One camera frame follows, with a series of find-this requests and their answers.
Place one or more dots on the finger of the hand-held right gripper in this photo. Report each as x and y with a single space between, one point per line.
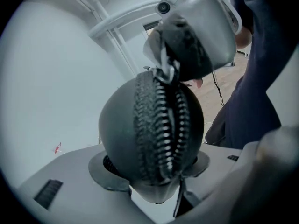
153 45

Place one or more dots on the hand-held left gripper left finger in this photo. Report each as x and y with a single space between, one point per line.
70 190

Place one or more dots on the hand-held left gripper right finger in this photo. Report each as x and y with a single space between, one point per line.
217 171

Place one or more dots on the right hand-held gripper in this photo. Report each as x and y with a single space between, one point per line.
236 17

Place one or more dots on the black glasses case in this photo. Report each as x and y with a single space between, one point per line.
116 125

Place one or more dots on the person's right forearm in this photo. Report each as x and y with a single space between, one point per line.
243 37

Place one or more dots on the thick white ceiling pipe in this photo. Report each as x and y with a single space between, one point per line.
121 17

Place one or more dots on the person's black shirt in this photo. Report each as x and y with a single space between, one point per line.
257 78

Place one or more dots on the fisheye gripper camera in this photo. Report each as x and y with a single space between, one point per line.
162 7

